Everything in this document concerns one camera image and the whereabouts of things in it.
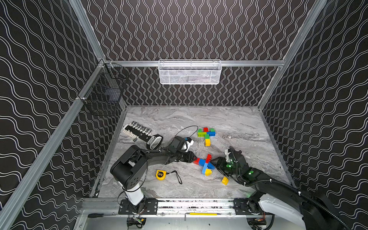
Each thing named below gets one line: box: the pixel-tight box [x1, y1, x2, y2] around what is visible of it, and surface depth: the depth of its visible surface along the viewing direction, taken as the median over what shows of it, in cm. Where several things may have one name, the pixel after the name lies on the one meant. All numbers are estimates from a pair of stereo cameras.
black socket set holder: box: [122, 120, 164, 150], surface depth 103 cm
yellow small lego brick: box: [204, 168, 213, 176], surface depth 85 cm
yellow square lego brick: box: [204, 138, 212, 147], surface depth 100 cm
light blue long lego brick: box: [202, 162, 208, 175], surface depth 85 cm
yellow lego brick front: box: [221, 176, 230, 186], surface depth 83 cm
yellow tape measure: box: [155, 169, 167, 181], surface depth 85 cm
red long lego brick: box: [193, 153, 212, 165], surface depth 89 cm
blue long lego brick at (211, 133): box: [207, 131, 216, 137], surface depth 104 cm
